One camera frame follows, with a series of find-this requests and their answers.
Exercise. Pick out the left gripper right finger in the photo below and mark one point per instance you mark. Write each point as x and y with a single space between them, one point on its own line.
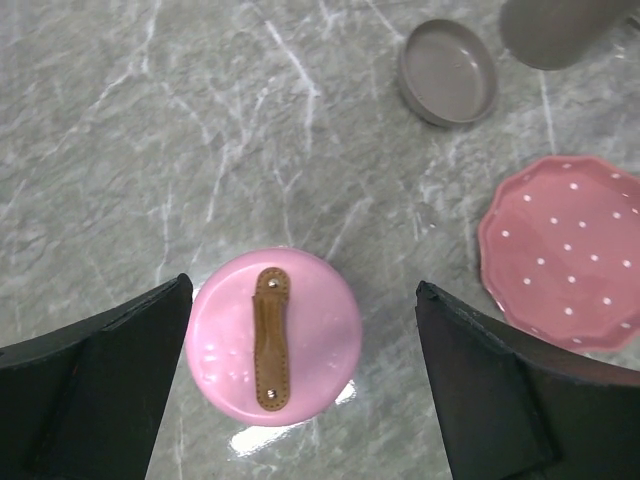
512 406

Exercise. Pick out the pink container lid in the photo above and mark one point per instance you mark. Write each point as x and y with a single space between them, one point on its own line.
274 337

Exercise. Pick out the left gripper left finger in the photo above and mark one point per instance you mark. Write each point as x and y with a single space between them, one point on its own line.
86 401

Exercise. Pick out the grey container lid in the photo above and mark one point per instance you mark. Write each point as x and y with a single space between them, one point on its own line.
446 74

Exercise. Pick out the pink dotted plate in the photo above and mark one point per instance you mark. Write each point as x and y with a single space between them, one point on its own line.
559 252

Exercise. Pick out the grey cylindrical container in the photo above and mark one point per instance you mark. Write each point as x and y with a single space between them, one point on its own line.
555 34

